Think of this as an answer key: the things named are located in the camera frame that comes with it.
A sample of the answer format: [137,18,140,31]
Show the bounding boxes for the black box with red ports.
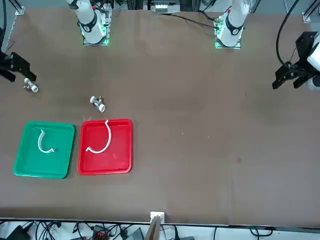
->
[91,224,111,240]

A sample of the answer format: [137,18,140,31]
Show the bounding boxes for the aluminium corner profile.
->
[9,0,26,16]
[301,0,320,23]

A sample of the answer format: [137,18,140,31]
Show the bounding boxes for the black left base table cables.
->
[158,9,219,29]

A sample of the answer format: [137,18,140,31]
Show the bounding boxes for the large white pipe clamp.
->
[85,119,112,154]

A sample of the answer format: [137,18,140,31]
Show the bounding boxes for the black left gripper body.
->
[291,31,320,74]

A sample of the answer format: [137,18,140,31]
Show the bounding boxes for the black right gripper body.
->
[0,51,15,74]

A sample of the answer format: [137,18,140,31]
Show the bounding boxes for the small white pipe clamp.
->
[37,129,57,154]

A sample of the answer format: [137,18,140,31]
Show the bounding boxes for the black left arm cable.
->
[275,0,300,66]

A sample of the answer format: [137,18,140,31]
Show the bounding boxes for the red plastic tray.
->
[77,118,133,176]

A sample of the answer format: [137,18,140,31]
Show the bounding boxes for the black power brick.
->
[5,224,30,240]

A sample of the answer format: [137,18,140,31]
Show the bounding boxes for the green plastic tray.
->
[12,120,76,180]

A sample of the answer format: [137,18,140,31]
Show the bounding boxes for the aluminium post with bracket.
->
[146,211,166,240]

